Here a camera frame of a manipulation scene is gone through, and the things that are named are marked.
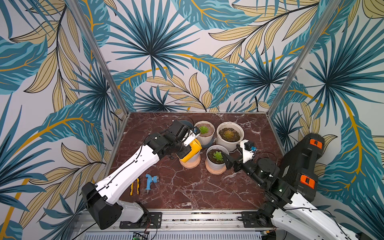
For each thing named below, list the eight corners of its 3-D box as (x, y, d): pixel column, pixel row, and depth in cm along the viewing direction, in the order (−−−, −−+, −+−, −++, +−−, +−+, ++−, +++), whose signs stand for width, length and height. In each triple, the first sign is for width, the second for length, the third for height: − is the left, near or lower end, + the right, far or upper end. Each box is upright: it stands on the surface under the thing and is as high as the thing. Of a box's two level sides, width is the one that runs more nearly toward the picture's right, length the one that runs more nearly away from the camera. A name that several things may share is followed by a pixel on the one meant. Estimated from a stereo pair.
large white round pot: (215, 155, 98) (219, 143, 87) (213, 134, 109) (216, 121, 98) (241, 155, 98) (247, 144, 87) (236, 134, 109) (241, 121, 98)
